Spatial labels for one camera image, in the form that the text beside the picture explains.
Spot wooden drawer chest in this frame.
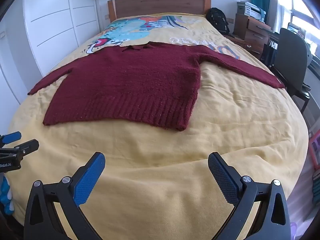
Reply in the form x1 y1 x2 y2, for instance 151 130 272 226
225 14 271 59

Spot black backpack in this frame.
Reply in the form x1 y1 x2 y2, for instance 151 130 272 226
206 8 230 35

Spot blue white gloved hand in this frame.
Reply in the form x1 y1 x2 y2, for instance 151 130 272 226
1 173 15 216

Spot wooden headboard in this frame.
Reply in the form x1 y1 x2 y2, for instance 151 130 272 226
107 0 212 22

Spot grey printer boxes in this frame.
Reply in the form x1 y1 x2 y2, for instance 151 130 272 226
237 1 266 22

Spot white wardrobe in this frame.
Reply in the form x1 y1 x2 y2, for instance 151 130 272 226
1 0 100 103

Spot maroon knit sweater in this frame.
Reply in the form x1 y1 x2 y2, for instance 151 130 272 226
30 42 283 131

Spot black chair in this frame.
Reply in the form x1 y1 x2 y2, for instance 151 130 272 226
271 28 312 113

